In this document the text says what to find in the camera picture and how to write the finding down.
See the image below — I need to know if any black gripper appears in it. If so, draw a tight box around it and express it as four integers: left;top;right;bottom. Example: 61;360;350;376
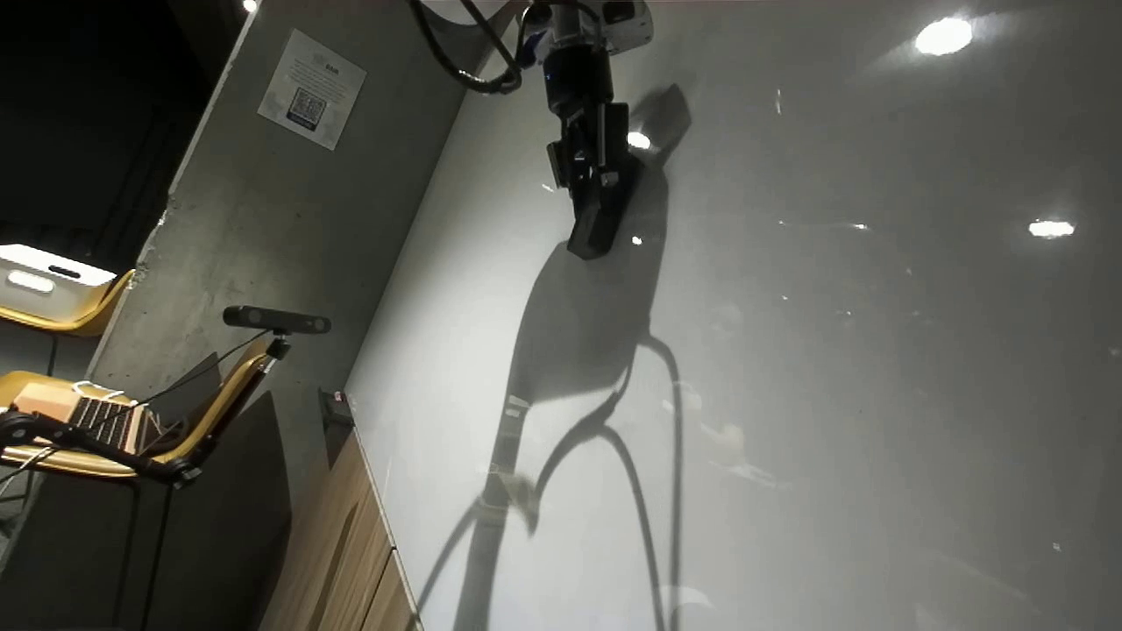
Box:
542;37;647;230

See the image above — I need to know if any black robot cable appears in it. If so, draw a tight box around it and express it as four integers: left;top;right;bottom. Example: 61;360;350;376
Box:
408;0;531;99

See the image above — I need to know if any black board duster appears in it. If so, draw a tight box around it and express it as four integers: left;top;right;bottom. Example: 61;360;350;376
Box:
564;161;650;262

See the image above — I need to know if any small black wall box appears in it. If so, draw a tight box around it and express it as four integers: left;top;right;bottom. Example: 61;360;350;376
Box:
317;386;359;471

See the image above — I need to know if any large whiteboard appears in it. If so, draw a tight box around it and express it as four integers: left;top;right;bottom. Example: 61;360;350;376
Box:
344;0;1122;631

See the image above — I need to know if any open laptop keyboard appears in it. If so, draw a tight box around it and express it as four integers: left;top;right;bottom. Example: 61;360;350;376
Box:
9;376;168;457

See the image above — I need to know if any wooden cabinet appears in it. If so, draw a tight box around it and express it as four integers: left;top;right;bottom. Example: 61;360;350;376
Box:
258;432;422;631

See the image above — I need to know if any white storage box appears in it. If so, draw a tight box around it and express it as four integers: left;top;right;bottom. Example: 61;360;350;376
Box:
0;239;123;314

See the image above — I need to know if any yellow chair with black frame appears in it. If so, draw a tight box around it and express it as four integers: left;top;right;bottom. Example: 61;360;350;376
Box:
0;266;141;343
0;332;291;487

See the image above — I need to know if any white paper notice sheet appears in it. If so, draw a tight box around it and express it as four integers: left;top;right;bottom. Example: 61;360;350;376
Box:
258;28;370;155

